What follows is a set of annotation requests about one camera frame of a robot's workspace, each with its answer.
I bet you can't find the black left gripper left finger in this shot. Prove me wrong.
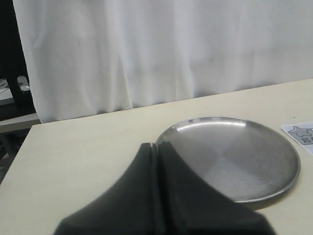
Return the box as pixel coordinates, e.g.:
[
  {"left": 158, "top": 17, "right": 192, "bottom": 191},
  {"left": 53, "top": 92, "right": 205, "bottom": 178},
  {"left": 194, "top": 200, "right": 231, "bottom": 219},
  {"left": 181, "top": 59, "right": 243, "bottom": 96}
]
[{"left": 54, "top": 143, "right": 163, "bottom": 235}]

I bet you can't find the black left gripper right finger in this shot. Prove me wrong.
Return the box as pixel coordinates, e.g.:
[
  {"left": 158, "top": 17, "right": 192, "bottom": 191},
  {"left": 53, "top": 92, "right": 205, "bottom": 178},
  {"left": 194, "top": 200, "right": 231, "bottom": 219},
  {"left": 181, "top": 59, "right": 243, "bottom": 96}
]
[{"left": 158, "top": 142, "right": 275, "bottom": 235}]

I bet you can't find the round stainless steel plate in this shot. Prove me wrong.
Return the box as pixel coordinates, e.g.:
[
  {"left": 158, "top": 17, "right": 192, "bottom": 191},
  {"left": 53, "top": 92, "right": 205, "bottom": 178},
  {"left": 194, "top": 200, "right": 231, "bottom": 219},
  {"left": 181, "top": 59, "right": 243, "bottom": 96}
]
[{"left": 156, "top": 117, "right": 301, "bottom": 203}]

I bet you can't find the printed paper game board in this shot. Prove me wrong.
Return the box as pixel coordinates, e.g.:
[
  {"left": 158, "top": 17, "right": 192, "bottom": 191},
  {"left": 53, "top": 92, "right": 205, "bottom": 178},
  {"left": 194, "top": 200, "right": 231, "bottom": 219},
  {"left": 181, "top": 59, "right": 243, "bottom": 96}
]
[{"left": 281, "top": 122, "right": 313, "bottom": 155}]

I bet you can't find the white curtain backdrop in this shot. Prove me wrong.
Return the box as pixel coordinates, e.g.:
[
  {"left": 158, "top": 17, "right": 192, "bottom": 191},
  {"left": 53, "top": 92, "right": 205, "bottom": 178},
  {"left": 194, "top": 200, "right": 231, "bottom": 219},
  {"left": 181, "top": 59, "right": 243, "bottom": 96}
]
[{"left": 13, "top": 0, "right": 313, "bottom": 122}]

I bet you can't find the small white clamp object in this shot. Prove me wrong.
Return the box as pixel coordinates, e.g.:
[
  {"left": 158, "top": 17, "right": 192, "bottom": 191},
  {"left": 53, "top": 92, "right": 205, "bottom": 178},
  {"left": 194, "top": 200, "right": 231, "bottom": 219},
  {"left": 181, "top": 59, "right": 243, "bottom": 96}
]
[{"left": 17, "top": 76, "right": 30, "bottom": 93}]

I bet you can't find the grey background shelf table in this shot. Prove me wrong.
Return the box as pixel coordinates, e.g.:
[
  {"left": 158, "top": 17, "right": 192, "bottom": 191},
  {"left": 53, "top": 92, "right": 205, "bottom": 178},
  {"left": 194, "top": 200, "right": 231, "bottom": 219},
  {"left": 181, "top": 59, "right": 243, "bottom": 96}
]
[{"left": 0, "top": 78, "right": 41, "bottom": 157}]

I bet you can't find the black vertical post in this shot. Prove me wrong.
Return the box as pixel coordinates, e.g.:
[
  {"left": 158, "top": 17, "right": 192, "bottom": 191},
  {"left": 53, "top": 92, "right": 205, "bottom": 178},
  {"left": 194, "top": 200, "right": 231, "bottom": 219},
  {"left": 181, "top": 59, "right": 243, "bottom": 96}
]
[{"left": 0, "top": 0, "right": 33, "bottom": 107}]

